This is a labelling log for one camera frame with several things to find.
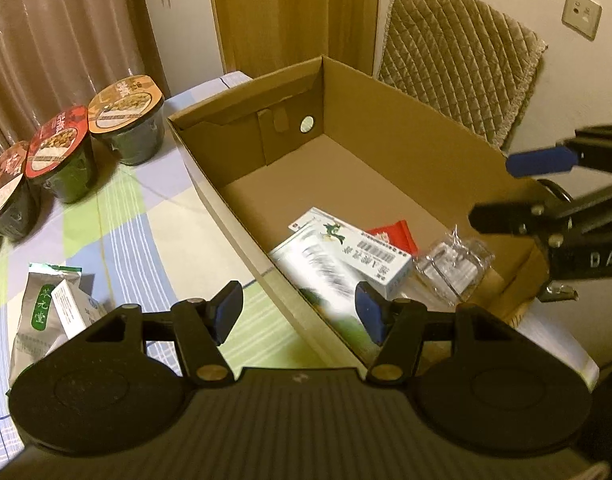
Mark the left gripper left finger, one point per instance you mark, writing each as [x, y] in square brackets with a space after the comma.
[200, 327]

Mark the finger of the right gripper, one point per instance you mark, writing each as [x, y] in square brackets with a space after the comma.
[590, 148]
[543, 217]

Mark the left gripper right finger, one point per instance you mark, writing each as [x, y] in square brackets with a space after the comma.
[396, 327]

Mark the clear plastic packaging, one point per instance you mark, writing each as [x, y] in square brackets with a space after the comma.
[453, 267]

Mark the green white spray box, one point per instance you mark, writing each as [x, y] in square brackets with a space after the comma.
[307, 259]

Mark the long white narrow box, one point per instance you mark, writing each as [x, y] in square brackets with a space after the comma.
[382, 264]

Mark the red snack packet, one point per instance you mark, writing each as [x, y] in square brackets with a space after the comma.
[397, 234]

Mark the white medicine box mecobalamin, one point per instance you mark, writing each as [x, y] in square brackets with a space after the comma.
[75, 309]

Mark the silver green tea pouch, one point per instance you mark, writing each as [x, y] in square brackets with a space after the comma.
[39, 327]

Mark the steel kettle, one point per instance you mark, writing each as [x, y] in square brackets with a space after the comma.
[556, 190]

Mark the quilted chair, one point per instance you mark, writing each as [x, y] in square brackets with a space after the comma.
[474, 64]

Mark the brown cardboard box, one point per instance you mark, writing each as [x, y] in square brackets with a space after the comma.
[321, 134]

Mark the orange-lid noodle bowl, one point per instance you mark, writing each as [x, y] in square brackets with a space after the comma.
[127, 117]

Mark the red-lid noodle bowl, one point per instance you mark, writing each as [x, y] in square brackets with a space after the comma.
[60, 156]

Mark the maroon-lid noodle bowl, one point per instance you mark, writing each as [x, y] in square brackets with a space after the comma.
[19, 207]

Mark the wooden door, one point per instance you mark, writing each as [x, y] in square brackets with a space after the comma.
[258, 37]

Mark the beige curtain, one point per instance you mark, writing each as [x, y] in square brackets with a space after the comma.
[59, 53]

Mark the single wall socket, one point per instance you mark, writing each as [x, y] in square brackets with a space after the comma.
[582, 16]

